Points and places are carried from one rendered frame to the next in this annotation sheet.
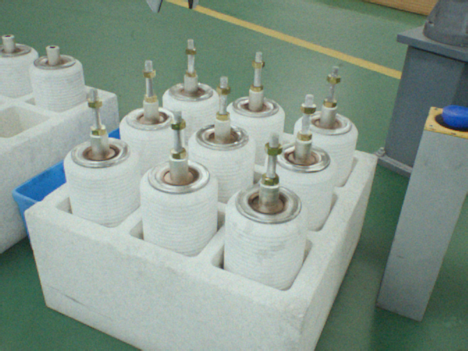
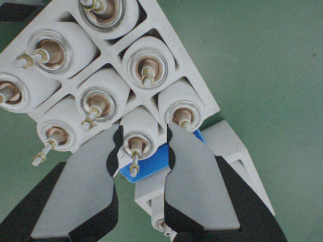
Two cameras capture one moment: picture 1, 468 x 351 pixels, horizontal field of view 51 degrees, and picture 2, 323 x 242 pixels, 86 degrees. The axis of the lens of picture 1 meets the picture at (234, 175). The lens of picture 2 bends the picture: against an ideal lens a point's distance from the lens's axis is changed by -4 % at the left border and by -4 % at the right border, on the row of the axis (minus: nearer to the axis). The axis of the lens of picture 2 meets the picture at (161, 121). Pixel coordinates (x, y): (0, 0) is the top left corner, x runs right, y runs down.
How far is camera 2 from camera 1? 44 cm
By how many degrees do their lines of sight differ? 37
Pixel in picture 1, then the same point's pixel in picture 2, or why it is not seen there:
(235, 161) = (99, 78)
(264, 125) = (59, 114)
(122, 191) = (177, 90)
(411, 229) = not seen: outside the picture
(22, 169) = not seen: hidden behind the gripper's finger
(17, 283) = not seen: hidden behind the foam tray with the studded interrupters
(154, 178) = (164, 73)
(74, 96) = (160, 200)
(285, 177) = (73, 38)
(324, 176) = (43, 24)
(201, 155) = (120, 93)
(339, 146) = (11, 65)
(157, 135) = (140, 127)
